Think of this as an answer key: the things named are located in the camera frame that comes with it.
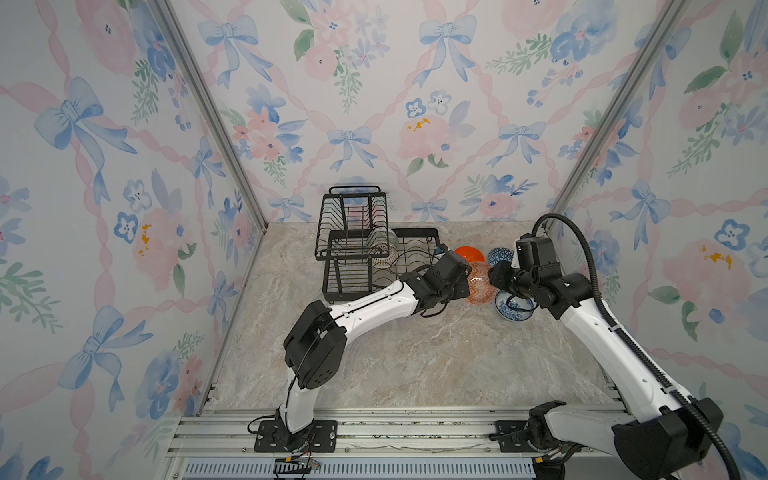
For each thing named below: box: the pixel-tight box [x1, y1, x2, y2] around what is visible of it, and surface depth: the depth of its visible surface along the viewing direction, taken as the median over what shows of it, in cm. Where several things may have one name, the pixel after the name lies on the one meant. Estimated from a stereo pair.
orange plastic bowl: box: [454, 246, 485, 263], surface depth 109 cm
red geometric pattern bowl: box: [464, 261, 500, 304], surface depth 85 cm
